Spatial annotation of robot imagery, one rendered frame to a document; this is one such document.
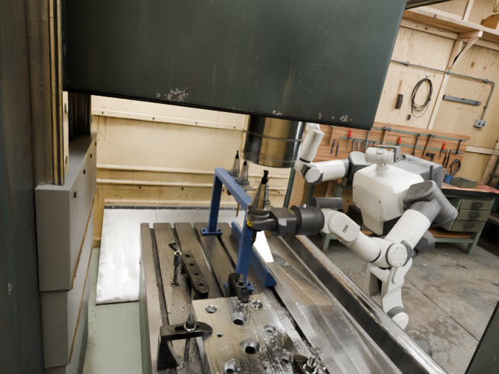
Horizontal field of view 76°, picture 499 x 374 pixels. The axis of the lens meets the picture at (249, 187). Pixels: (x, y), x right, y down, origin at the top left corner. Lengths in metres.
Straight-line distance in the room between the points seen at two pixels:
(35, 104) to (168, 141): 1.30
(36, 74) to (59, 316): 0.39
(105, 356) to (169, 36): 1.10
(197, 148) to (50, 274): 1.34
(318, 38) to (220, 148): 1.24
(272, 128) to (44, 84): 0.45
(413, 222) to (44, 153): 1.07
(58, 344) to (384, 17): 0.90
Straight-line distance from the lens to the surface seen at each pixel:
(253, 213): 0.86
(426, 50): 4.57
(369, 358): 1.43
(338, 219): 0.96
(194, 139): 1.82
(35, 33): 0.54
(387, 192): 1.35
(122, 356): 1.37
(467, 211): 4.44
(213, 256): 1.39
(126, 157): 1.81
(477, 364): 1.27
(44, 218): 0.57
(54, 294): 0.65
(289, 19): 0.70
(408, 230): 1.21
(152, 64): 0.62
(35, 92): 0.54
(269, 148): 0.76
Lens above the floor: 1.60
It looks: 17 degrees down
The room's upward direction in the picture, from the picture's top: 9 degrees clockwise
